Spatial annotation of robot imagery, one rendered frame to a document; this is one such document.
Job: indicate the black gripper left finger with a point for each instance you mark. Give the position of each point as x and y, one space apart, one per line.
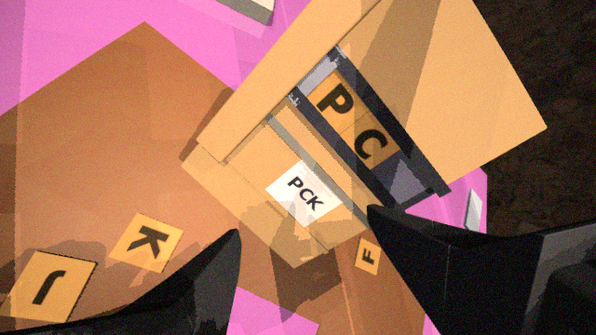
195 300

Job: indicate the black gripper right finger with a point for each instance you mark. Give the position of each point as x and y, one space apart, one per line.
472 283

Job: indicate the white paper ticket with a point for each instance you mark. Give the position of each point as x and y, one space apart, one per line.
303 193

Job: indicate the white flat rectangular slab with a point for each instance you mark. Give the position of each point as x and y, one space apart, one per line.
473 211

